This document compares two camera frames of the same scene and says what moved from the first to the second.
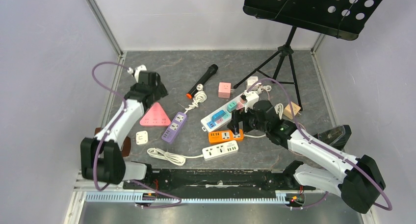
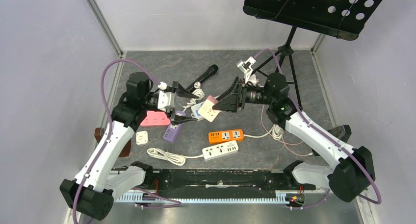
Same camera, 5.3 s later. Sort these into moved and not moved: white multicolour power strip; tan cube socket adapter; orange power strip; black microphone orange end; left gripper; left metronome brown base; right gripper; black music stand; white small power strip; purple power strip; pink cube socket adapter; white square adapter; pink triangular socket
Moved: white multicolour power strip; right gripper; tan cube socket adapter; pink cube socket adapter; left gripper
Not moved: black microphone orange end; pink triangular socket; left metronome brown base; black music stand; white square adapter; orange power strip; white small power strip; purple power strip
